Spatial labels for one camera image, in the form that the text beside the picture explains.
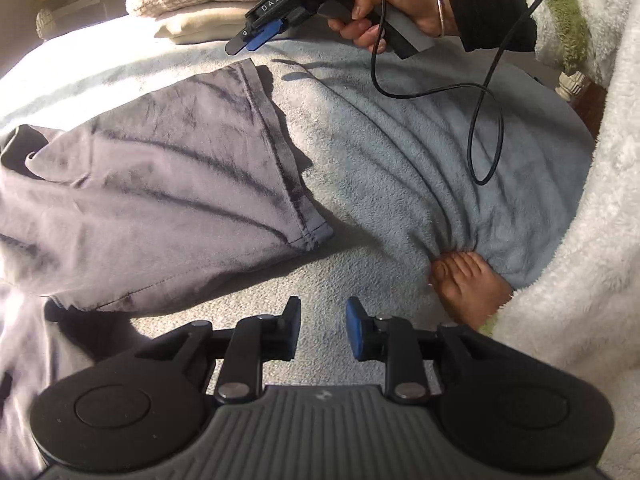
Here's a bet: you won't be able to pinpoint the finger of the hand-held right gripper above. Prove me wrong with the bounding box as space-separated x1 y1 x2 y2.
225 16 292 57

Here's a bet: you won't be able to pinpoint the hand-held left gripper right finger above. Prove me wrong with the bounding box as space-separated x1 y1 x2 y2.
346 296 501 405

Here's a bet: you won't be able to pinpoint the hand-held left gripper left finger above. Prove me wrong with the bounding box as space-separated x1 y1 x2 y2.
134 296 302 405

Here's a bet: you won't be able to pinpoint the dark pants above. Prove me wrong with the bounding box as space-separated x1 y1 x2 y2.
0 58 335 466

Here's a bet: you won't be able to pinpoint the person's right forearm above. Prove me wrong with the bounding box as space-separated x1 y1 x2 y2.
442 0 538 53

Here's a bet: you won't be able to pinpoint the person's right hand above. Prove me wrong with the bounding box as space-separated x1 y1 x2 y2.
327 0 447 54

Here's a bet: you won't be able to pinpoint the person's foot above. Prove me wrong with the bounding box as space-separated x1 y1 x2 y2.
429 252 515 331

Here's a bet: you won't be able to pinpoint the grey bed blanket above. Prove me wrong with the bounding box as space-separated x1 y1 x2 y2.
0 12 598 386

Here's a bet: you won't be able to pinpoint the white ribbed object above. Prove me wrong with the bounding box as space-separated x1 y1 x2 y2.
36 7 65 42

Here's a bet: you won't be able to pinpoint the green fluffy cloth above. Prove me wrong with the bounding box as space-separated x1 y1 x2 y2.
517 0 593 73

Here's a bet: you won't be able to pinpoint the cream bedpost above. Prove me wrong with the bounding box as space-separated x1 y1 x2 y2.
554 70 590 105

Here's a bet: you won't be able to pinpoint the black cable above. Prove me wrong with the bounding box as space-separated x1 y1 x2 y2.
362 0 593 186

